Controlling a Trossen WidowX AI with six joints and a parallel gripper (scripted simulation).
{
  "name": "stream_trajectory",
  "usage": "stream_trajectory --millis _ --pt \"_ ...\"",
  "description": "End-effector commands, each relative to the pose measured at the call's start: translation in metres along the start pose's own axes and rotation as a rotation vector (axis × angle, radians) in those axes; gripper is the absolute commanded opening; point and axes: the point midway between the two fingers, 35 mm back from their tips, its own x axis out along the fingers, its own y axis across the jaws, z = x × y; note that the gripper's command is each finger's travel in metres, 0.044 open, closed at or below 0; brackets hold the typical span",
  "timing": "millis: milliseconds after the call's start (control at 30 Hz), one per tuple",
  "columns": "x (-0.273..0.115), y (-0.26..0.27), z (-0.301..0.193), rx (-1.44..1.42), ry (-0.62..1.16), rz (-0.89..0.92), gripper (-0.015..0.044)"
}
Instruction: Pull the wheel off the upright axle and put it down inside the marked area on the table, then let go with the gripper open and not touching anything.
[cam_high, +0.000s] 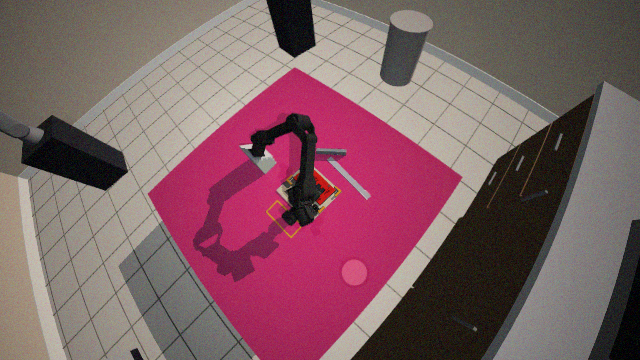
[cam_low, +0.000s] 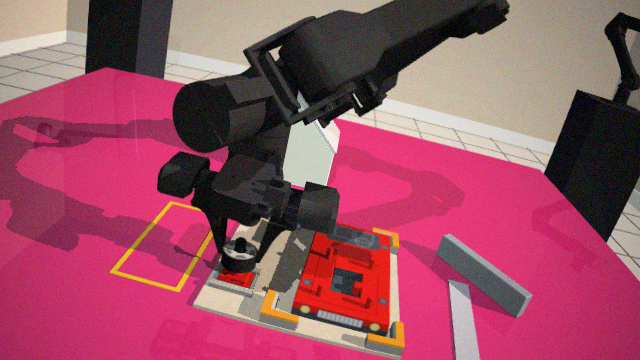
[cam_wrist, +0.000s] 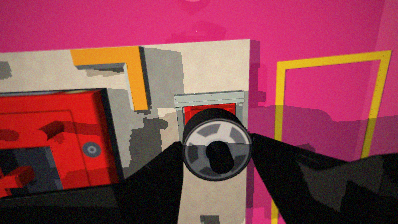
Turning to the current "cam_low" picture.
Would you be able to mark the yellow rectangular outline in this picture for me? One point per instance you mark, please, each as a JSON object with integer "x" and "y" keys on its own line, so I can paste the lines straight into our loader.
{"x": 143, "y": 235}

